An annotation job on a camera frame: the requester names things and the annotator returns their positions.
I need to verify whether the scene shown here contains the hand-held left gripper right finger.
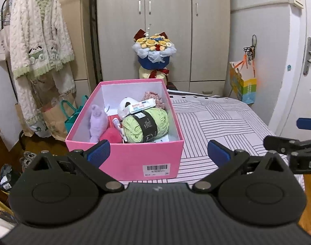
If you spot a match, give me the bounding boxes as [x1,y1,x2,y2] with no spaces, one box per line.
[192,140,296,193]

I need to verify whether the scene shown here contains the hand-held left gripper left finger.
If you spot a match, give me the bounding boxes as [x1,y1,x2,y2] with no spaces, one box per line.
[19,140,125,193]

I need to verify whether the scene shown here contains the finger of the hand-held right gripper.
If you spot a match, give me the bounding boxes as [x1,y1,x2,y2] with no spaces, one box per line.
[263,135,311,157]
[297,118,311,130]

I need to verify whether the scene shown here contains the purple plush toy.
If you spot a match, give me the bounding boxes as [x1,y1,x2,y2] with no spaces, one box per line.
[89,104,109,143]

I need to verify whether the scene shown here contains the pink cardboard box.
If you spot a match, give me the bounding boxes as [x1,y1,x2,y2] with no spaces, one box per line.
[65,79,184,182]

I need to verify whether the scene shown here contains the panda plush toy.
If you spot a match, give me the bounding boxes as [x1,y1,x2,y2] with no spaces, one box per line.
[118,97,137,119]

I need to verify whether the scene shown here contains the green yarn ball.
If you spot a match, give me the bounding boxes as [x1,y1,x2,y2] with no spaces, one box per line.
[122,107,170,144]

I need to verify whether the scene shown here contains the white cream tube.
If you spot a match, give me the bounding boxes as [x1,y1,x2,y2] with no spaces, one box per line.
[127,98,156,114]

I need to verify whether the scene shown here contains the pink floral scrunchie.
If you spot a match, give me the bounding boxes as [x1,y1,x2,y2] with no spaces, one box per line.
[141,91,166,110]

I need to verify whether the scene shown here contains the white door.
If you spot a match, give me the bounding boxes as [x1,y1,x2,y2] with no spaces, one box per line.
[269,0,311,138]

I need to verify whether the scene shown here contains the striped bed sheet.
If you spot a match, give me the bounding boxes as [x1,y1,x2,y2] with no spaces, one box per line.
[120,89,305,192]

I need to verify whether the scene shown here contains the teal gift bag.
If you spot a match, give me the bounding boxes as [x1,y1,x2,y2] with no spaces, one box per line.
[61,95,90,133]

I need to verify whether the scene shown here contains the brown paper bag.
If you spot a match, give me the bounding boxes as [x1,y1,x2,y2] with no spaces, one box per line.
[41,96,69,141]

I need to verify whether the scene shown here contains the colourful striped paper bag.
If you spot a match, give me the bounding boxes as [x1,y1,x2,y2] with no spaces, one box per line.
[229,61,257,105]

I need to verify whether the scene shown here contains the grey shoes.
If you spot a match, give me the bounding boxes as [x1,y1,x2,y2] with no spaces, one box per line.
[19,151,40,170]

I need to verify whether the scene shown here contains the white fleece pajama pants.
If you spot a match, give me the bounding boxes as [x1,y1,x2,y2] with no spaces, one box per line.
[15,64,77,136]

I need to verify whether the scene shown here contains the flower bouquet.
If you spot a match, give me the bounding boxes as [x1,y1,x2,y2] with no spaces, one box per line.
[131,28,177,85]

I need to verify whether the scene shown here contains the black clothes rack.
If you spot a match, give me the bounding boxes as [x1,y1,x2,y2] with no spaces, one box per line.
[1,0,102,154]

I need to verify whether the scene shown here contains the white fleece pajama top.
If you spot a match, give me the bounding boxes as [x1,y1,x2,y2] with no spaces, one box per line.
[8,0,76,79]

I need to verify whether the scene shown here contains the cream tote bag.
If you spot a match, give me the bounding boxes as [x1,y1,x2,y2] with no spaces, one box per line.
[0,26,12,63]

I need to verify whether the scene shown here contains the beige wooden board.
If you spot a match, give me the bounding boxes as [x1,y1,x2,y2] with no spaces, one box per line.
[53,0,97,87]

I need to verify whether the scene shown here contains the beige wardrobe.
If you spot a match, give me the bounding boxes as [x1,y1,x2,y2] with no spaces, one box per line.
[96,0,231,96]

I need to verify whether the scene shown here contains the metal door handle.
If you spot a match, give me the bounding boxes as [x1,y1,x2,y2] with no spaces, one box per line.
[303,37,311,76]

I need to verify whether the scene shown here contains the black hair ties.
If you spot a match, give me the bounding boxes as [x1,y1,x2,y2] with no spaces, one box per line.
[243,34,257,62]

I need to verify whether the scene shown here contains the wire clothes hanger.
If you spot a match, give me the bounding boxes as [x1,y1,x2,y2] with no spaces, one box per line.
[0,8,12,30]

